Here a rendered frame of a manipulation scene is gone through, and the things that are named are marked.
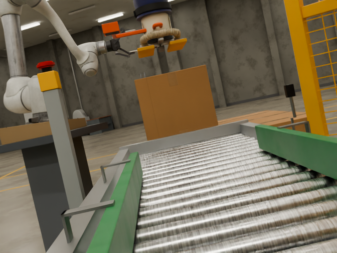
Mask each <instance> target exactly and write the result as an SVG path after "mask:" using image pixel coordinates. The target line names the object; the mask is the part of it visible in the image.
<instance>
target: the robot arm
mask: <svg viewBox="0 0 337 253"><path fill-rule="evenodd" d="M25 4H27V5H29V6H30V7H31V8H33V9H34V10H36V11H38V12H39V13H41V14H42V15H43V16H45V17H46V18H47V19H48V20H49V21H50V22H51V24H52V25H53V26H54V28H55V29H56V31H57V32H58V34H59V35H60V37H61V38H62V40H63V41H64V43H65V44H66V46H67V47H68V49H69V50H70V51H71V53H72V54H73V55H74V56H75V58H76V59H77V64H78V65H79V67H80V69H81V70H82V72H83V74H84V75H85V76H87V77H92V76H94V75H95V74H96V73H97V71H98V59H97V56H99V55H103V54H107V52H112V51H115V55H120V56H124V57H128V58H130V55H131V54H135V52H137V50H134V51H130V53H129V52H127V51H125V50H123V49H121V48H120V42H119V39H120V38H117V39H114V38H113V37H112V35H111V37H112V40H109V41H99V42H89V43H84V44H81V45H79V46H77V45H76V43H75V42H74V40H73V39H72V37H71V35H70V34H69V32H68V30H67V29H66V27H65V26H64V24H63V22H62V21H61V19H60V18H59V16H58V15H57V14H56V12H55V11H54V10H53V9H52V7H51V6H50V5H49V3H48V2H47V1H46V0H0V16H1V17H2V20H3V28H4V35H5V42H6V49H7V56H8V63H9V70H10V77H11V78H10V79H9V80H8V82H7V87H6V92H5V94H4V105H5V107H6V108H7V109H8V110H9V111H11V112H14V113H20V114H21V113H30V112H32V114H33V118H30V119H29V121H28V122H26V123H25V124H33V123H41V122H48V121H49V118H48V114H47V110H46V105H45V101H44V97H43V92H41V89H40V85H39V81H38V77H37V75H34V76H33V77H32V78H29V77H28V73H27V66H26V59H25V52H24V44H23V37H22V30H21V22H20V16H21V13H22V7H23V5H25ZM118 49H119V50H121V51H123V52H125V53H126V54H128V55H125V54H121V53H118V52H117V50H118Z"/></svg>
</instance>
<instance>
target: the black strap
mask: <svg viewBox="0 0 337 253"><path fill-rule="evenodd" d="M158 9H171V10H172V7H171V4H170V3H169V2H156V3H151V4H147V5H143V6H141V7H138V8H137V9H136V10H135V11H133V13H134V18H137V16H138V15H140V14H142V13H145V12H148V11H152V10H158Z"/></svg>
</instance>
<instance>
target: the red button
mask: <svg viewBox="0 0 337 253"><path fill-rule="evenodd" d="M54 66H55V62H53V61H45V62H40V63H38V64H37V68H38V69H39V70H42V73H43V72H48V71H52V68H53V67H54Z"/></svg>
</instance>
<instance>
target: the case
mask: <svg viewBox="0 0 337 253"><path fill-rule="evenodd" d="M134 83H135V87H136V92H137V96H138V101H139V105H140V110H141V114H142V119H143V124H144V128H145V133H146V137H147V141H150V140H154V139H159V138H164V137H168V136H173V135H177V134H182V133H186V132H191V131H195V130H200V129H205V128H209V127H214V126H217V125H218V121H217V116H216V111H215V106H214V101H213V97H212V92H211V87H210V82H209V78H208V73H207V68H206V65H202V66H197V67H193V68H188V69H183V70H179V71H174V72H169V73H165V74H160V75H155V76H151V77H146V78H141V79H137V80H134Z"/></svg>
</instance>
